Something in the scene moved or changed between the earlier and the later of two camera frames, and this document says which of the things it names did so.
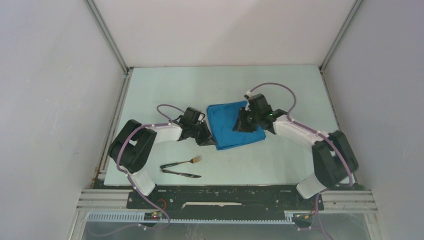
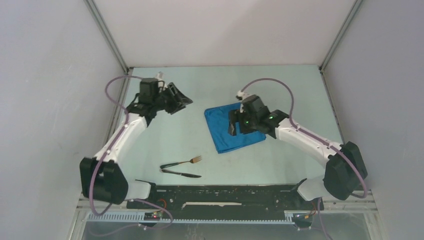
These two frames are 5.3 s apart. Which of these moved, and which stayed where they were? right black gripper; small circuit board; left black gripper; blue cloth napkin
Moved: left black gripper
Stayed: small circuit board; right black gripper; blue cloth napkin
